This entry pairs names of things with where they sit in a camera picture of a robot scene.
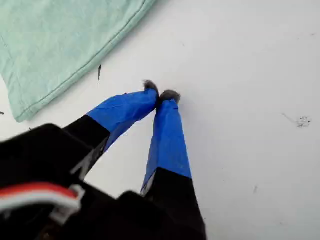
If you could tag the mint green t-shirt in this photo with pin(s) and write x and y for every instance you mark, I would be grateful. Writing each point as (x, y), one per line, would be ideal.
(50, 50)

